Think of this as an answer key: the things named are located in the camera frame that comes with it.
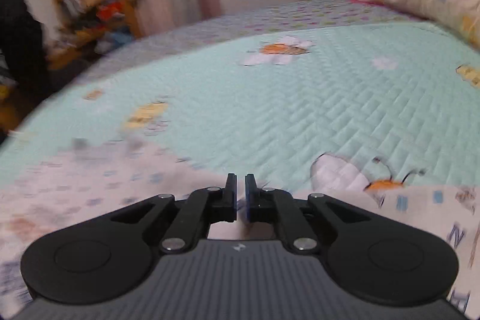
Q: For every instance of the mint bee-print quilt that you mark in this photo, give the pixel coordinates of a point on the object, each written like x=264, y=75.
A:
x=262, y=117

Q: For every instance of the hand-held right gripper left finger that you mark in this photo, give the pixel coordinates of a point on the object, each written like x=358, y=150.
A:
x=231, y=198

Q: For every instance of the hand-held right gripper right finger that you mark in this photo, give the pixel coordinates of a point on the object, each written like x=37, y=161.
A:
x=250, y=198

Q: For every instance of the purple floral bedsheet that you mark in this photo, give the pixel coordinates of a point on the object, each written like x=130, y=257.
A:
x=262, y=16

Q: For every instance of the white printed long-sleeve shirt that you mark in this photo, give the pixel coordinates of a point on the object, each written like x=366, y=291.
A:
x=75, y=192

